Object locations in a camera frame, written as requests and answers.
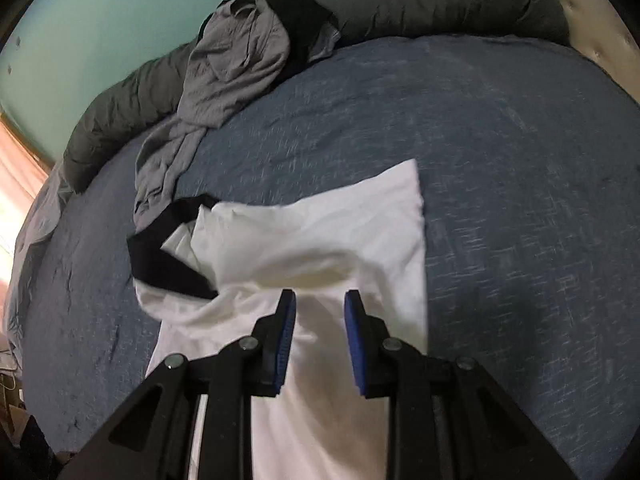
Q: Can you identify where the white polo shirt black trim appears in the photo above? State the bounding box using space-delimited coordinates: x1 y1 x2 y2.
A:
128 159 427 479

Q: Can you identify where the blue patterned bed cover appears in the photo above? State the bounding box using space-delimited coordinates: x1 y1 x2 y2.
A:
19 34 640 480

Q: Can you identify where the grey crumpled garment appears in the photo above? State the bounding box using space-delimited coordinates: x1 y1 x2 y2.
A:
134 0 341 230

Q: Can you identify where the cream ornate headboard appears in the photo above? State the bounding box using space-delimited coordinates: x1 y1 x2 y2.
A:
560 0 640 102

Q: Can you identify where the dark grey rolled duvet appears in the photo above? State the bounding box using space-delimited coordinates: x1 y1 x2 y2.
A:
62 0 570 193

